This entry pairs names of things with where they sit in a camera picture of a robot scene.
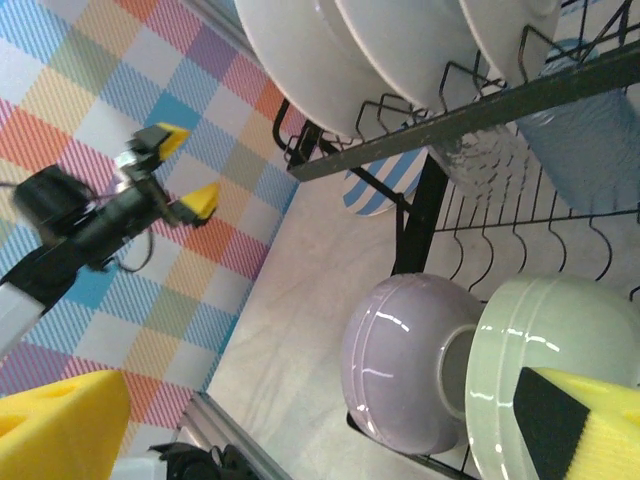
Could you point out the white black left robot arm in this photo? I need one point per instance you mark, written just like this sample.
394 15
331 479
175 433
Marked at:
15 315

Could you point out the butterfly pattern plate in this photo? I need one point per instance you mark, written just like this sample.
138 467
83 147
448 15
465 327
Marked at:
310 60

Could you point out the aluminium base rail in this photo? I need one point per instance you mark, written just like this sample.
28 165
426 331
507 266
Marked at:
225 430

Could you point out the purple ceramic bowl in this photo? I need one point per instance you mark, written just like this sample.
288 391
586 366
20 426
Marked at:
390 350

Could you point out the clear glass cup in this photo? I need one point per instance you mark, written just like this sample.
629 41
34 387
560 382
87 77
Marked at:
475 160

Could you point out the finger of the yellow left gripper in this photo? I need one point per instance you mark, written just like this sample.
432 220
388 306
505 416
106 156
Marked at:
172 140
202 202

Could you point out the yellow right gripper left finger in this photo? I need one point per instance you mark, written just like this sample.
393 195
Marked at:
60 430

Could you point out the green ceramic bowl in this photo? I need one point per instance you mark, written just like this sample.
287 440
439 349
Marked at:
525 325

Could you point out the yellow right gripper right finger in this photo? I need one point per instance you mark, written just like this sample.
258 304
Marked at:
590 430

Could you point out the blue plastic cup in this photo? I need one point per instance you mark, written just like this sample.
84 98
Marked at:
590 150

